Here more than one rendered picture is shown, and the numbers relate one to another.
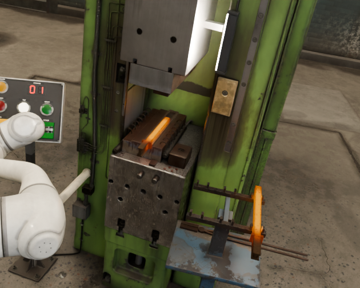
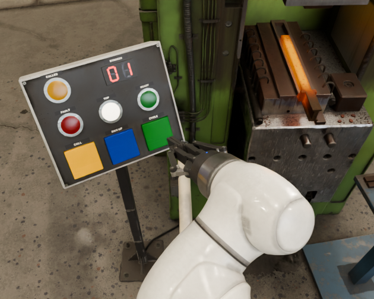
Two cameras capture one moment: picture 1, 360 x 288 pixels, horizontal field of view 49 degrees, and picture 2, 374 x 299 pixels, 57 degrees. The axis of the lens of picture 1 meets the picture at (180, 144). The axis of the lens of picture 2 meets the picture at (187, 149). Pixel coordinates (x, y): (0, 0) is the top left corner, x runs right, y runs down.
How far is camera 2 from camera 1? 1.19 m
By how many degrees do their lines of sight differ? 23
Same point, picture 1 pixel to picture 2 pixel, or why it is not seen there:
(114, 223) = not seen: hidden behind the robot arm
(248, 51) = not seen: outside the picture
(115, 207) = not seen: hidden behind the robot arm
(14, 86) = (78, 79)
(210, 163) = (373, 85)
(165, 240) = (323, 196)
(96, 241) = (199, 207)
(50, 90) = (142, 63)
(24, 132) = (302, 241)
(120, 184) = (266, 159)
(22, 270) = (135, 273)
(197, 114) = (305, 13)
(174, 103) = (269, 8)
